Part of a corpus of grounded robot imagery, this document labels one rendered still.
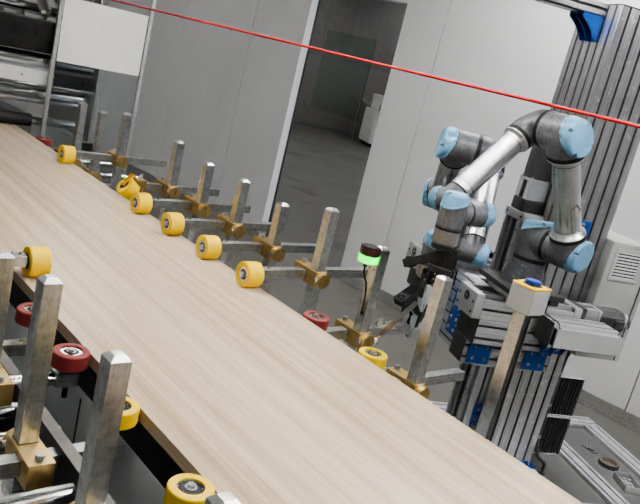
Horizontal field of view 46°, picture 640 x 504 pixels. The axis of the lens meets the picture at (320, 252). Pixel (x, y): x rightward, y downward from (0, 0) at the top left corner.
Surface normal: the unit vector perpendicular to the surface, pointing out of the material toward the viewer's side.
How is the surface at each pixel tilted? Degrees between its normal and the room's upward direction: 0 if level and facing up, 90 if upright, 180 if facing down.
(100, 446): 90
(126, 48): 90
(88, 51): 90
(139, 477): 90
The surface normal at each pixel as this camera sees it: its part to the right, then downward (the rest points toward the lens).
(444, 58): -0.69, 0.02
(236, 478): 0.23, -0.94
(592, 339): 0.25, 0.30
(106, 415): 0.62, 0.34
